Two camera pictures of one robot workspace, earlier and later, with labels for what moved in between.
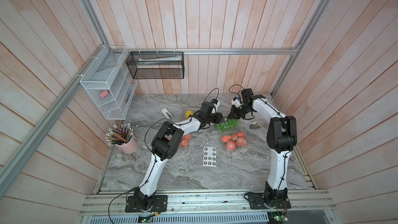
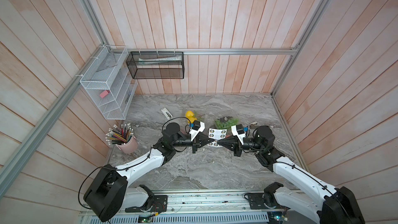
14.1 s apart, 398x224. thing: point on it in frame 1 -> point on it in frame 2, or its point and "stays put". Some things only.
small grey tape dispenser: x=254 y=125 stays put
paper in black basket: x=147 y=60 stays put
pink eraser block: x=104 y=94 stays put
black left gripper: x=218 y=116 -> x=197 y=142
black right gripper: x=233 y=114 -> x=236 y=145
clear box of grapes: x=228 y=125 stays put
